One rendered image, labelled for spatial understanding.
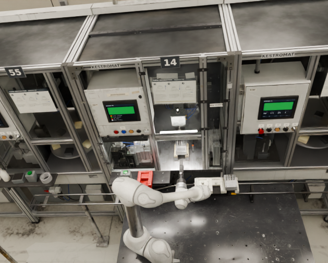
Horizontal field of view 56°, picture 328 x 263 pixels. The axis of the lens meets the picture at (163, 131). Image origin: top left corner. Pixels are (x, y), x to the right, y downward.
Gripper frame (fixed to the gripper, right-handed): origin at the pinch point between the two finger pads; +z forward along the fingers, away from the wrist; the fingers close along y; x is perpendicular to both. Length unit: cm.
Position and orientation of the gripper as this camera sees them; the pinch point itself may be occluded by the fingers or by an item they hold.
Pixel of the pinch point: (181, 165)
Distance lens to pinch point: 264.7
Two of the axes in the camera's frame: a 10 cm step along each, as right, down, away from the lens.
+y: -1.1, -7.1, -6.9
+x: -9.9, 0.4, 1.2
